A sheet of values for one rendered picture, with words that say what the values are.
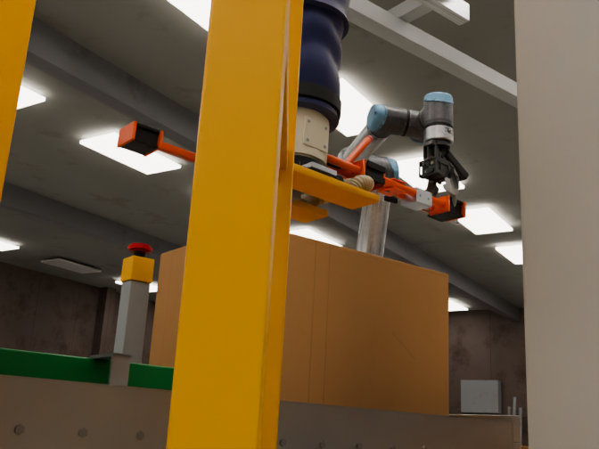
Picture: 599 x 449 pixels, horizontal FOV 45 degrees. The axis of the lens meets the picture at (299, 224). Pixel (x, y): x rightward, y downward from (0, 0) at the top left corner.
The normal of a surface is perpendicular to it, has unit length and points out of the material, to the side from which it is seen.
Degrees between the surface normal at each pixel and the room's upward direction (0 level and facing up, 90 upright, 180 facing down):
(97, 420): 90
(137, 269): 90
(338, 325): 90
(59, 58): 90
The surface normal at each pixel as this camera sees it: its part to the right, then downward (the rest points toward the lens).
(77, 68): 0.85, -0.11
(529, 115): -0.78, -0.22
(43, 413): 0.62, -0.18
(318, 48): 0.49, -0.48
